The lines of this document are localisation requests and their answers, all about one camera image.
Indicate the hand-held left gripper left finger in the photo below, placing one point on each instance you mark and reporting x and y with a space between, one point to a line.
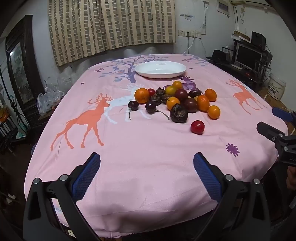
86 176

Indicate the white wall electrical box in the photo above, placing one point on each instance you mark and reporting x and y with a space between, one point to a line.
223 7

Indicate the black computer desk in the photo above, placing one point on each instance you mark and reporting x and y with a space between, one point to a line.
233 71

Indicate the dark framed picture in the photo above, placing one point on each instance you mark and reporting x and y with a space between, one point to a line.
20 67

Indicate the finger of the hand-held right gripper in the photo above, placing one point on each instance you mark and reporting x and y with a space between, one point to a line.
281 113
269 131

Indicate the dark cherry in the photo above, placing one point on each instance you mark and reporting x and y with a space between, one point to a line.
150 107
133 105

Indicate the clear plastic bags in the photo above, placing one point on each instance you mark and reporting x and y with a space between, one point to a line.
47 99

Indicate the white air conditioner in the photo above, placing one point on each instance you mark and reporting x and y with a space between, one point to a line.
238 1

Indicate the pink printed tablecloth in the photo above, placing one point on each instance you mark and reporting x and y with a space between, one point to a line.
138 148

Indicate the beige checked curtain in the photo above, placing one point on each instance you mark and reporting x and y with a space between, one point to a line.
104 27

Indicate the white wall socket strip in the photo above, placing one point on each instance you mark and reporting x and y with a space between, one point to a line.
189 34

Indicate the large brown water chestnut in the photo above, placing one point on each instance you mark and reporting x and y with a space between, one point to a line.
178 113

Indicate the small orange kumquat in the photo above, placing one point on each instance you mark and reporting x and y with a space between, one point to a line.
177 84
172 103
210 94
214 112
203 103

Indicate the black speaker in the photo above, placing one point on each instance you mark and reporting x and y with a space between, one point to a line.
257 39

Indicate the black hat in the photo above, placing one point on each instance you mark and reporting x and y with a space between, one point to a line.
217 55

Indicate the white plate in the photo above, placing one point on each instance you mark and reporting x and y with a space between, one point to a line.
159 69

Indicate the computer monitor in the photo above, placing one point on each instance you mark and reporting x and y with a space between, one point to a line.
247 55

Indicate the white bucket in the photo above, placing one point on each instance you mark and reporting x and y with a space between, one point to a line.
276 87

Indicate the large orange mandarin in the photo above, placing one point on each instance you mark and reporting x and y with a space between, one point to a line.
141 95

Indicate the dark purple plum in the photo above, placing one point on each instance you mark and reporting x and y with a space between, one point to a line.
181 94
190 105

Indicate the yellow tomato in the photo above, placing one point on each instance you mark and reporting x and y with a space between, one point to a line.
170 90

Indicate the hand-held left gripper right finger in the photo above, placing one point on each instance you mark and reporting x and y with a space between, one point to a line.
208 176

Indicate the flat cardboard box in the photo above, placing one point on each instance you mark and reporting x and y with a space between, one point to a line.
241 36

